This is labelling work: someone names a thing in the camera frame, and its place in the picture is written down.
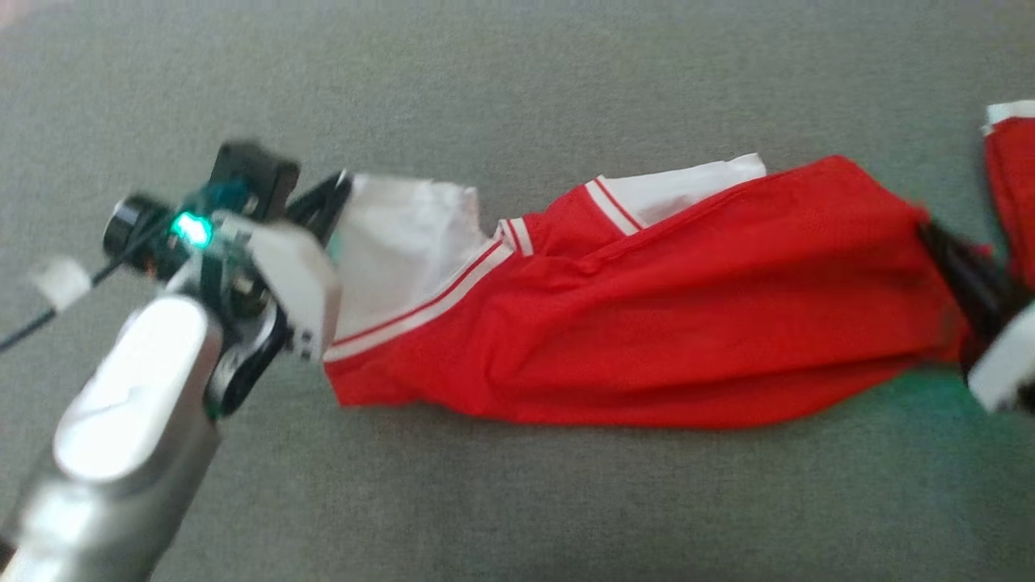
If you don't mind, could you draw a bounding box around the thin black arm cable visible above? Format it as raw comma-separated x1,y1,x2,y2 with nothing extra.
0,220,163,353

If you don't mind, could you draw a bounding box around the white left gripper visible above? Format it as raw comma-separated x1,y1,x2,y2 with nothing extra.
103,170,355,415

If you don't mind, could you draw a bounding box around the red garment with white trim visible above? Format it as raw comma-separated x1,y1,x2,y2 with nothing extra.
982,100,1035,289

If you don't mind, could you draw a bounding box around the large grey sofa ottoman cushion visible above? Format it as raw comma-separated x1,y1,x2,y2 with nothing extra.
0,0,1035,582

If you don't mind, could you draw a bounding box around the red and white jersey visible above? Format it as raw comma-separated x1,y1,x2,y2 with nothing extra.
323,153,994,430

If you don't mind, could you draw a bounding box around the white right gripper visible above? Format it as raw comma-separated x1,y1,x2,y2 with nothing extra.
917,220,1035,414

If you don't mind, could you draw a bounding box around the white cable label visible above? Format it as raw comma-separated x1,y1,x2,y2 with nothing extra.
30,256,92,313

